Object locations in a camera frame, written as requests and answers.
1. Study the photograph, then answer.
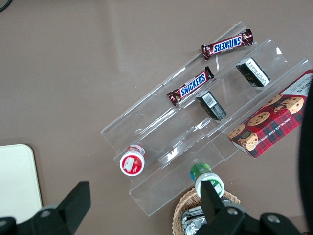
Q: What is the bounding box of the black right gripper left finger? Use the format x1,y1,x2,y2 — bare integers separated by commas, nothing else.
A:
33,181,91,235

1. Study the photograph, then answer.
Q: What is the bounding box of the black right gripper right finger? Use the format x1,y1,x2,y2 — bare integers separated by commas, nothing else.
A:
197,180,246,235

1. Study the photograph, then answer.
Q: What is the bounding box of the light wicker basket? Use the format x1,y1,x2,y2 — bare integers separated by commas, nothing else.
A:
173,188,242,235

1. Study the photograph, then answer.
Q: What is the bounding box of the cream plastic tray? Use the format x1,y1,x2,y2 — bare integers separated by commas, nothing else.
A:
0,143,44,225

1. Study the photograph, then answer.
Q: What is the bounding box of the foil wrapped packet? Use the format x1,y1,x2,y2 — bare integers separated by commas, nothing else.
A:
180,205,208,235

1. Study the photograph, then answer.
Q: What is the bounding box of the green lidded yogurt cup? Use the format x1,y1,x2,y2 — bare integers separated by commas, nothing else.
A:
190,163,225,198

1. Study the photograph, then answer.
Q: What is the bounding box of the red lidded yogurt cup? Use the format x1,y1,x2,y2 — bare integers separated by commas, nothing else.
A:
119,143,147,177

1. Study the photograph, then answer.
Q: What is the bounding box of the clear acrylic stepped stand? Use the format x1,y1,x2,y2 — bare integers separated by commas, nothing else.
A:
100,21,313,217

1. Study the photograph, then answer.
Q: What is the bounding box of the red tartan cookie box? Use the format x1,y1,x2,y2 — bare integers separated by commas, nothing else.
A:
227,70,313,159

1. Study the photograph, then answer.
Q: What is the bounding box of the small black carton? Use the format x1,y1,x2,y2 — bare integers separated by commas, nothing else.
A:
236,57,271,88
195,90,227,121

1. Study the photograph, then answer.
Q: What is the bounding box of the Snickers chocolate bar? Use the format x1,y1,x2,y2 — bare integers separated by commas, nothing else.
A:
167,66,215,107
201,28,254,61

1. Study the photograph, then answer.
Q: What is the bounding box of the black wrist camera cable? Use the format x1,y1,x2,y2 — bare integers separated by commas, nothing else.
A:
298,80,313,235

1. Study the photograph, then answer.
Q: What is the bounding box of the black cable on table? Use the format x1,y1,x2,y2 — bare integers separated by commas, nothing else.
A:
0,0,12,13

